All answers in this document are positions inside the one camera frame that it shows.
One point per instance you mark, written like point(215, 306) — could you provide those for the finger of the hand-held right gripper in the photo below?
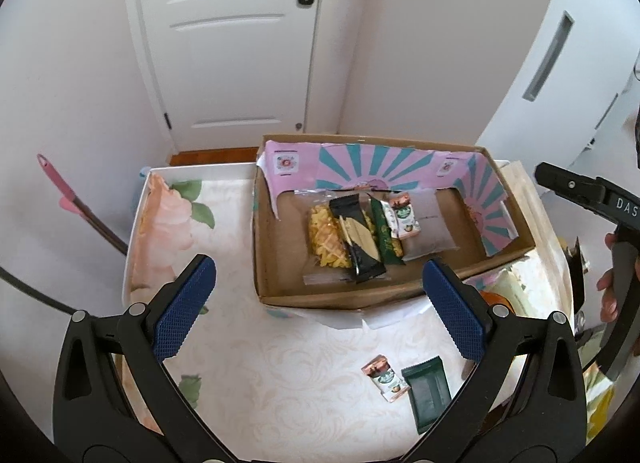
point(570, 185)

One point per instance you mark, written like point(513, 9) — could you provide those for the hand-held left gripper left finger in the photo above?
point(185, 308)

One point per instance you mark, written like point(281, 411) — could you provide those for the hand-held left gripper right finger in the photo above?
point(452, 310)

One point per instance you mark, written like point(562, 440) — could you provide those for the grey snack packet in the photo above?
point(432, 238)

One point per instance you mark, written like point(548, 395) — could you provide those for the narrow green snack stick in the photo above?
point(388, 243)

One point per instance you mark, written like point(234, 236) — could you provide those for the small white snack packet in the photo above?
point(386, 379)
point(407, 223)

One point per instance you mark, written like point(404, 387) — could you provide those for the printed cardboard box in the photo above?
point(280, 263)

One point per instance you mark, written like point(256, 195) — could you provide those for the black leaf-print snack packet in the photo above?
point(362, 253)

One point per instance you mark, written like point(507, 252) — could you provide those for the yellow snack bag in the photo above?
point(322, 238)

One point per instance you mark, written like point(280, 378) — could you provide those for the person's right hand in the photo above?
point(607, 293)

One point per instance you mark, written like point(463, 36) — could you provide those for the dark green snack packet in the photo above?
point(427, 393)

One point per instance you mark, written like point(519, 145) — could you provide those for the floral tablecloth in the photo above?
point(210, 223)

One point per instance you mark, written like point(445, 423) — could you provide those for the white wardrobe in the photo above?
point(550, 43)

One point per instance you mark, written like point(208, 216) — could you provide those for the white door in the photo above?
point(225, 53)

